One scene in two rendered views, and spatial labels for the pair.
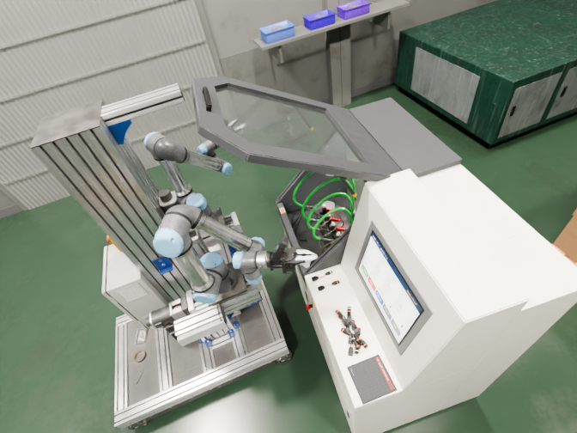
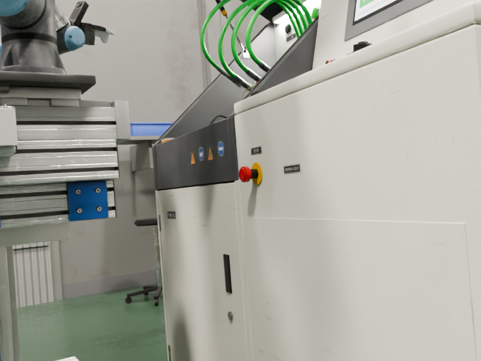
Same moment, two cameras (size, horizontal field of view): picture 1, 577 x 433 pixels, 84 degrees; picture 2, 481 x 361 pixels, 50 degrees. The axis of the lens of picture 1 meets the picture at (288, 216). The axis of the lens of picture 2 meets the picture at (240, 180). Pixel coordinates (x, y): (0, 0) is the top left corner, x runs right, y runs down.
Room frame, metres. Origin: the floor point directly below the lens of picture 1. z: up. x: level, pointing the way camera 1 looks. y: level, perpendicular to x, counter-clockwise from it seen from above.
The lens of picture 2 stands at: (-0.19, 0.42, 0.76)
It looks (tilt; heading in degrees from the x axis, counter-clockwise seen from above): 1 degrees up; 340
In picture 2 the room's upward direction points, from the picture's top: 4 degrees counter-clockwise
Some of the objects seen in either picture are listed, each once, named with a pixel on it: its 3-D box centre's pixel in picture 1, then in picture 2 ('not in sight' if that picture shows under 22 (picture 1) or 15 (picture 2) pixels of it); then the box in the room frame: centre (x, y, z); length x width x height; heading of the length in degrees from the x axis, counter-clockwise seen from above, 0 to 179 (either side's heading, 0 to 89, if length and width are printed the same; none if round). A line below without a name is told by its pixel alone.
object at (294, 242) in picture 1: (293, 240); (192, 160); (1.35, 0.01, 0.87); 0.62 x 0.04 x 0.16; 6
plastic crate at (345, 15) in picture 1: (353, 9); not in sight; (4.27, -1.31, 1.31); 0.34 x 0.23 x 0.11; 101
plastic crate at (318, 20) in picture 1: (318, 20); not in sight; (4.18, -0.88, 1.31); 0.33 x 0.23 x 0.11; 101
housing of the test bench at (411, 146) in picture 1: (415, 259); not in sight; (1.09, -0.73, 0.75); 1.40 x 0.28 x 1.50; 6
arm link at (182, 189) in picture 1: (173, 173); not in sight; (1.64, 0.62, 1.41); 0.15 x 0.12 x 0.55; 37
